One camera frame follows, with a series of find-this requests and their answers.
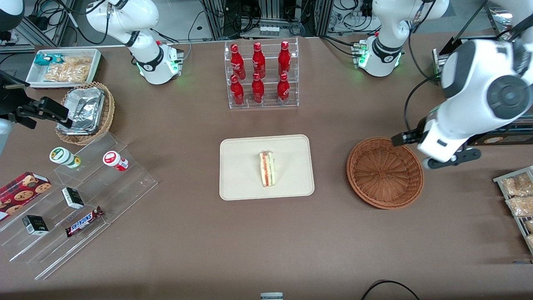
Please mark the clear acrylic box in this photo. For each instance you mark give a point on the clear acrylic box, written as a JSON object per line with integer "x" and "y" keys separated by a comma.
{"x": 499, "y": 21}

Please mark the red cola bottle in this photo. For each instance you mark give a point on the red cola bottle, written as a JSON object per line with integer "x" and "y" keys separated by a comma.
{"x": 237, "y": 93}
{"x": 237, "y": 60}
{"x": 258, "y": 60}
{"x": 258, "y": 91}
{"x": 284, "y": 58}
{"x": 283, "y": 91}

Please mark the green sunflower-label jar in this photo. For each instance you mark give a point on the green sunflower-label jar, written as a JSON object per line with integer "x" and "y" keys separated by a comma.
{"x": 62, "y": 156}

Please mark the teal snack packet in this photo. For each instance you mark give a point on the teal snack packet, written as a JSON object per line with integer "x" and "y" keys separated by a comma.
{"x": 43, "y": 59}

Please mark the brown wicker basket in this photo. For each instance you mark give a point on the brown wicker basket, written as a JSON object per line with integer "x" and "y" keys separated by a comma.
{"x": 385, "y": 175}

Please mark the red plaid cookie box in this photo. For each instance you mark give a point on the red plaid cookie box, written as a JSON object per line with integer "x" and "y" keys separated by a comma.
{"x": 21, "y": 191}

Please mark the silver foil packets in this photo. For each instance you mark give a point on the silver foil packets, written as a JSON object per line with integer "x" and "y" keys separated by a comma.
{"x": 83, "y": 110}

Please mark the clear bag of chips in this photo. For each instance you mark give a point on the clear bag of chips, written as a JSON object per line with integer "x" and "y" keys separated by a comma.
{"x": 79, "y": 66}
{"x": 56, "y": 74}

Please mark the cream rectangular plastic tray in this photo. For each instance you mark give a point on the cream rectangular plastic tray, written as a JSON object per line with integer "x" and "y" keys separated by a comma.
{"x": 241, "y": 171}

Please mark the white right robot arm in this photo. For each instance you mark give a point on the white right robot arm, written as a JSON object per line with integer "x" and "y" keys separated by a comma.
{"x": 125, "y": 16}

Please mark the grey metal snack rack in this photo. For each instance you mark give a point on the grey metal snack rack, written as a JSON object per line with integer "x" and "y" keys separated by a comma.
{"x": 514, "y": 221}

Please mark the aluminium frame rack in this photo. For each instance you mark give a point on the aluminium frame rack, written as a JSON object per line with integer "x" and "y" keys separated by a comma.
{"x": 320, "y": 16}

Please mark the small black carton box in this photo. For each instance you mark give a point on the small black carton box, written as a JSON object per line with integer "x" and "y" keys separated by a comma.
{"x": 35, "y": 225}
{"x": 73, "y": 198}

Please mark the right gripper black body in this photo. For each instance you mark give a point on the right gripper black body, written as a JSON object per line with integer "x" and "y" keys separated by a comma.
{"x": 9, "y": 101}

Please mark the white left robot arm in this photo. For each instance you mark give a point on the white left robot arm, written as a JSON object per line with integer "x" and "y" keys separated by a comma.
{"x": 470, "y": 83}

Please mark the black metal frame stand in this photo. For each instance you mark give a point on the black metal frame stand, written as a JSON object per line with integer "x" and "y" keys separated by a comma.
{"x": 452, "y": 46}

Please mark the triangular layered sandwich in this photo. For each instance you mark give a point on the triangular layered sandwich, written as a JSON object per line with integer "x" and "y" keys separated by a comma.
{"x": 267, "y": 168}

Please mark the white power strip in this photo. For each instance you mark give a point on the white power strip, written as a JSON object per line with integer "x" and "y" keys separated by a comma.
{"x": 275, "y": 30}

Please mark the clear acrylic bottle rack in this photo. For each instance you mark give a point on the clear acrylic bottle rack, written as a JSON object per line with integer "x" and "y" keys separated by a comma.
{"x": 270, "y": 105}

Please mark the clear acrylic stepped shelf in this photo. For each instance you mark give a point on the clear acrylic stepped shelf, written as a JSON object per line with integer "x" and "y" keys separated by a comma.
{"x": 104, "y": 187}

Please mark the clear bag of pastries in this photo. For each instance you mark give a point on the clear bag of pastries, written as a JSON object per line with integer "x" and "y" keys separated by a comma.
{"x": 529, "y": 226}
{"x": 522, "y": 206}
{"x": 518, "y": 185}
{"x": 530, "y": 241}

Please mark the red-lidded small jar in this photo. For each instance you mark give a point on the red-lidded small jar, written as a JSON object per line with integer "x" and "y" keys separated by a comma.
{"x": 114, "y": 160}

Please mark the white rectangular snack bin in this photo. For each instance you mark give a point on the white rectangular snack bin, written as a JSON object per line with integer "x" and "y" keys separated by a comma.
{"x": 33, "y": 79}

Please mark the Snickers chocolate bar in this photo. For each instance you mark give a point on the Snickers chocolate bar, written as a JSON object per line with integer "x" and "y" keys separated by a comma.
{"x": 83, "y": 222}

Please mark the black flat box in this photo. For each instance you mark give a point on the black flat box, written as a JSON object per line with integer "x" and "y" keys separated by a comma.
{"x": 512, "y": 135}

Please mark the small grey device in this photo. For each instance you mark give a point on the small grey device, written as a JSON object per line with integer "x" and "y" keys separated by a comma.
{"x": 271, "y": 296}

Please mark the light wicker basket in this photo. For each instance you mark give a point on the light wicker basket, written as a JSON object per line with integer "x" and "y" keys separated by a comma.
{"x": 109, "y": 112}

